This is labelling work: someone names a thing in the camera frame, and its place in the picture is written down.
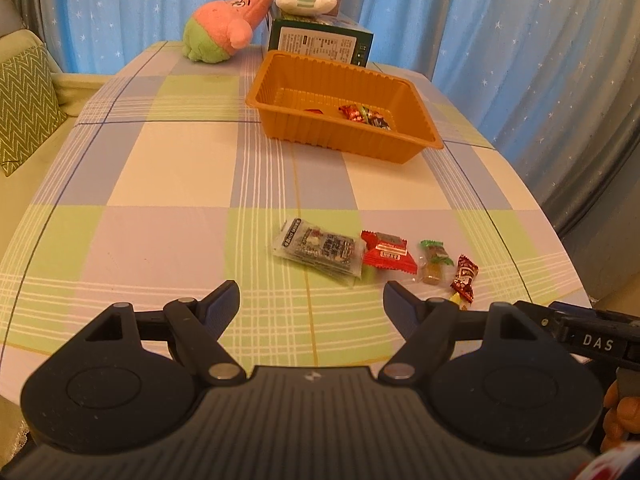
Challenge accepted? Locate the brown red candy wrapper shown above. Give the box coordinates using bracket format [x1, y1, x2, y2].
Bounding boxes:
[450, 255, 480, 304]

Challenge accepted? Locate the green topped clear candy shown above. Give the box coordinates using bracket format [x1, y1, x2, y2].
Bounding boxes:
[420, 240, 454, 285]

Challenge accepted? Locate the red snack packet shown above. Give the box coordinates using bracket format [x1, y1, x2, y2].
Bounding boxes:
[360, 231, 418, 275]

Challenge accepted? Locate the clear dark snack packet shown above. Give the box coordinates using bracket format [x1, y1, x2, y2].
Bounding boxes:
[271, 217, 366, 283]

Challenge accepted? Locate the green long snack packet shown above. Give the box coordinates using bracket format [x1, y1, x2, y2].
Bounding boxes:
[359, 106, 390, 130]

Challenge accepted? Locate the red gold candy packet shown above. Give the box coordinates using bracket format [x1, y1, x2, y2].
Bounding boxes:
[338, 103, 369, 124]

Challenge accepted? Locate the yellow candy wrapper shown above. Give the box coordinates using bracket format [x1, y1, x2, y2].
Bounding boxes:
[449, 292, 471, 311]

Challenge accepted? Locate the right hand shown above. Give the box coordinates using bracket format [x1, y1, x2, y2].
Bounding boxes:
[601, 382, 640, 452]

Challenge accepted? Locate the checkered tablecloth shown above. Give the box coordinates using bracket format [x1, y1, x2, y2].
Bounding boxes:
[1, 41, 588, 400]

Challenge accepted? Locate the light green sofa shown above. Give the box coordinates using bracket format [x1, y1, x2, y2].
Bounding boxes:
[1, 54, 108, 464]

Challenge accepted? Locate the orange plastic tray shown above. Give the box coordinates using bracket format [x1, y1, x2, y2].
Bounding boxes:
[246, 51, 444, 164]

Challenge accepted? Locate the blue star curtain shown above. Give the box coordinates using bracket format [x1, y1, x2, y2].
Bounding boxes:
[13, 0, 639, 299]

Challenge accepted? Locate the green chevron cushion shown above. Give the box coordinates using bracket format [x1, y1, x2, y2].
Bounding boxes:
[0, 46, 67, 177]

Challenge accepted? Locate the pink starfish plush toy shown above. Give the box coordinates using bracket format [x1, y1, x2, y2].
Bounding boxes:
[182, 0, 273, 64]

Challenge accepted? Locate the green printed box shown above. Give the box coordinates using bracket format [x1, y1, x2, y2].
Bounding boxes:
[262, 6, 374, 67]

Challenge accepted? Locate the grey cushion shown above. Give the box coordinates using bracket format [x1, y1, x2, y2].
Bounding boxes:
[0, 0, 25, 37]

